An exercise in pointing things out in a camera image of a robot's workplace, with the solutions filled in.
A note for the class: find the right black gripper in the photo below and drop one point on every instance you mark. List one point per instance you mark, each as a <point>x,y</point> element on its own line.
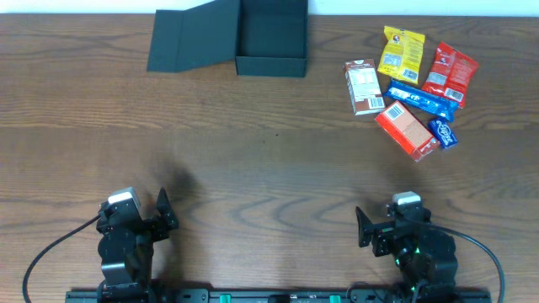
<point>380,231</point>

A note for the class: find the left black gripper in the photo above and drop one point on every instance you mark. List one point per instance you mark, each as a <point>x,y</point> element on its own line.
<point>161,230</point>

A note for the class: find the orange-red snack box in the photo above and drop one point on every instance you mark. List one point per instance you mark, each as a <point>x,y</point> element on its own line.
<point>415,139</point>

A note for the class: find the brown Pocky snack box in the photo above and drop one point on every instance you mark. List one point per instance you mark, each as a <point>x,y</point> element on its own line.
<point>364,88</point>

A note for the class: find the yellow candy bag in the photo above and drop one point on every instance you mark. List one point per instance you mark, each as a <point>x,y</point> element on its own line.
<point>402,54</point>

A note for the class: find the red Hacks candy bag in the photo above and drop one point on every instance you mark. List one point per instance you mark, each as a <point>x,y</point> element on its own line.
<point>450,74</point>

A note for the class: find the black box with lid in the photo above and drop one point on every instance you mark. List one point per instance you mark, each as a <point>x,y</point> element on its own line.
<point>267,38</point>

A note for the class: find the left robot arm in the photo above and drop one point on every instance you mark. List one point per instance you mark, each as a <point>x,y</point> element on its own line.
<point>126,248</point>

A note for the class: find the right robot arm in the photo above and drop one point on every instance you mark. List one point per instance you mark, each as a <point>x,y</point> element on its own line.
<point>425,257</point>

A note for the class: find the blue Eclipse mint pack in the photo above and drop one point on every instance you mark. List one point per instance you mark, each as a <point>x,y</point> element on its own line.
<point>441,130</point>

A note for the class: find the blue Oreo cookie pack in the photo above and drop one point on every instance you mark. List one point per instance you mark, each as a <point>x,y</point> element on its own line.
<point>419,99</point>

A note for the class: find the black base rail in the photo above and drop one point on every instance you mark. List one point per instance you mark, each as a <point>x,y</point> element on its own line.
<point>273,296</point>

